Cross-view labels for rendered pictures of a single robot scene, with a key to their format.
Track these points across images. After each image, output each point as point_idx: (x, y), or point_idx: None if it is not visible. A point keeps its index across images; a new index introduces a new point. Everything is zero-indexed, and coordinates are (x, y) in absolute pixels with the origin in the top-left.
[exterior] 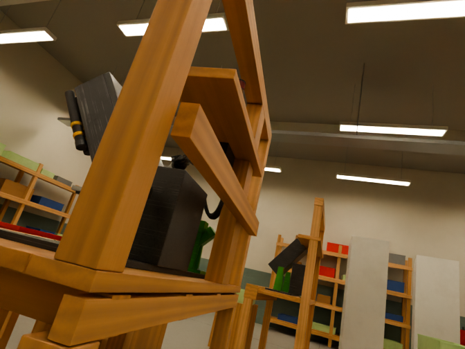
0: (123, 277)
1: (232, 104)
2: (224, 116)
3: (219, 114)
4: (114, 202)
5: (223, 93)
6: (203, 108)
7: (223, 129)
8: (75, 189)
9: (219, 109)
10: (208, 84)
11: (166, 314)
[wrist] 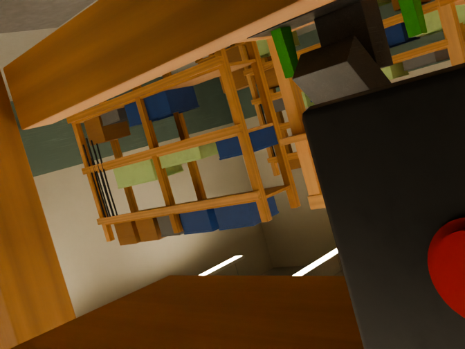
0: None
1: (230, 285)
2: (255, 310)
3: (229, 320)
4: None
5: (176, 291)
6: (149, 346)
7: (335, 334)
8: None
9: (207, 312)
10: (120, 305)
11: None
